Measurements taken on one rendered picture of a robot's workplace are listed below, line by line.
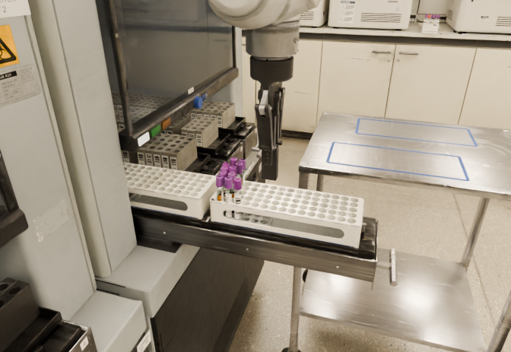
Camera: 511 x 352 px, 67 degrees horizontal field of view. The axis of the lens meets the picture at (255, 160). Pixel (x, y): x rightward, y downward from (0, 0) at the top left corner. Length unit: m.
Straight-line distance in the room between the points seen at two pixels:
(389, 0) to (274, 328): 2.21
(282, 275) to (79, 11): 1.48
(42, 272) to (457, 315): 1.22
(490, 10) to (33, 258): 2.85
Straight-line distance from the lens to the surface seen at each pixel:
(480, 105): 3.15
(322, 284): 1.45
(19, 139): 0.60
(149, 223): 0.86
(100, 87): 0.71
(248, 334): 1.65
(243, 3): 0.43
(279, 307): 1.74
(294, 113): 3.16
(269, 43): 0.63
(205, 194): 0.81
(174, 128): 1.11
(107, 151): 0.74
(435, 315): 1.45
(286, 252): 0.76
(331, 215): 0.74
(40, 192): 0.64
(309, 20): 2.99
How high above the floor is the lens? 1.28
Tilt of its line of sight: 26 degrees down
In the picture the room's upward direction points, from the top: straight up
